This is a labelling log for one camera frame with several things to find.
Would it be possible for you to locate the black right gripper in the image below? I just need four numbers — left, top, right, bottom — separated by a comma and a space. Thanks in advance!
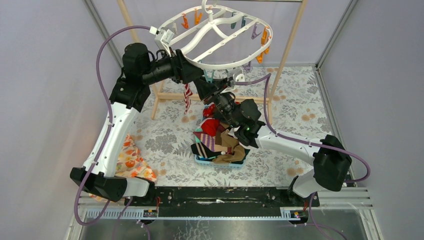
191, 75, 239, 129

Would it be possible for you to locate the red white striped sock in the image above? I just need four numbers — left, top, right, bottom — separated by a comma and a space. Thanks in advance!
183, 84, 193, 114

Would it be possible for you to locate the white oval clip hanger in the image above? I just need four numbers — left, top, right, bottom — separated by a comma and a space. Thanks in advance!
166, 1, 264, 65

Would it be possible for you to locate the tan brown sock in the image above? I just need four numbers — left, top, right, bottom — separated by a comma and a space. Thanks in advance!
212, 129, 246, 164

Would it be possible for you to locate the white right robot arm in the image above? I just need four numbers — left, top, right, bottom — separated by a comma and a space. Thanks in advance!
194, 76, 352, 206

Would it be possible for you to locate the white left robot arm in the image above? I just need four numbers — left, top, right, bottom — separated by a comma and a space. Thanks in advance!
70, 43, 204, 206

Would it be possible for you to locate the teal clothes peg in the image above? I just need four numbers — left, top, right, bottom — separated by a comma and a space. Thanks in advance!
203, 69, 215, 83

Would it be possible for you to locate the purple striped sock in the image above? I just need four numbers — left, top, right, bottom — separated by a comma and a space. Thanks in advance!
193, 131, 222, 152

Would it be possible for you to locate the blue plastic sock basket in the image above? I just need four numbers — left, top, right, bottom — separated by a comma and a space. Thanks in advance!
190, 103, 250, 169

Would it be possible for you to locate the floral patterned table mat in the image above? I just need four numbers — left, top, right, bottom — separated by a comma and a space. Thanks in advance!
129, 66, 333, 187

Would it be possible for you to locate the orange floral cloth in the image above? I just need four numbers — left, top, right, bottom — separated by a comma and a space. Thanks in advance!
89, 134, 158, 203

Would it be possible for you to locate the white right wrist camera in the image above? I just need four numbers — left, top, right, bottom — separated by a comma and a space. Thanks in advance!
229, 68, 246, 86

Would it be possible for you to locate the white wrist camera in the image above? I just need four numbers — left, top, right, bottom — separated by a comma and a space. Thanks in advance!
149, 26, 175, 50
229, 68, 246, 86

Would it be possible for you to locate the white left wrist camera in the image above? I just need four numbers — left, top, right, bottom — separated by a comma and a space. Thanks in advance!
149, 26, 175, 50

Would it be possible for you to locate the wooden drying rack frame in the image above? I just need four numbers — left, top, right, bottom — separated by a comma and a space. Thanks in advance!
117, 0, 308, 120

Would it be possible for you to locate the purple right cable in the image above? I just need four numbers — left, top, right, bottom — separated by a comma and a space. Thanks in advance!
243, 73, 371, 240

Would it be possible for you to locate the purple cable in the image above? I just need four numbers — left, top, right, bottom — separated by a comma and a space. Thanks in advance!
73, 25, 152, 227
243, 73, 371, 240

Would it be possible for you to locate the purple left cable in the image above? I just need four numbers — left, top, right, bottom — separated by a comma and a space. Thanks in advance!
73, 25, 152, 227

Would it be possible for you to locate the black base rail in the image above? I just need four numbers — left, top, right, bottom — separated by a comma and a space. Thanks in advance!
129, 186, 320, 218

